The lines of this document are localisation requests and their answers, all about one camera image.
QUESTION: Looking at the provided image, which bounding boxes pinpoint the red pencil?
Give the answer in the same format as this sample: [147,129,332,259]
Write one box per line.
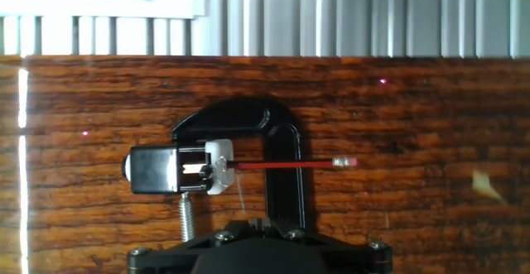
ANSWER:
[226,156,358,171]

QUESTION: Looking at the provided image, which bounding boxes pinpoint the brown wooden board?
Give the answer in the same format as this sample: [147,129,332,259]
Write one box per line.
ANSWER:
[0,54,530,274]

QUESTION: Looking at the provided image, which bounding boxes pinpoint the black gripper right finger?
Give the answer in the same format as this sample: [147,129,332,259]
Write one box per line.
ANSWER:
[264,219,393,274]

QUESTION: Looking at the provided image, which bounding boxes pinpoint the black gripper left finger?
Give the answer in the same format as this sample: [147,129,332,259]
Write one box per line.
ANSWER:
[126,219,266,274]

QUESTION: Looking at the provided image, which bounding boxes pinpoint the black white pencil sharpener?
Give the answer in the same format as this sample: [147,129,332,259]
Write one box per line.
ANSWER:
[122,139,235,196]

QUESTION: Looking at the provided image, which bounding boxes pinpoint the black C-clamp with steel screw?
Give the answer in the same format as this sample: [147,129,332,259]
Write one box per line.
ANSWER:
[171,96,310,243]

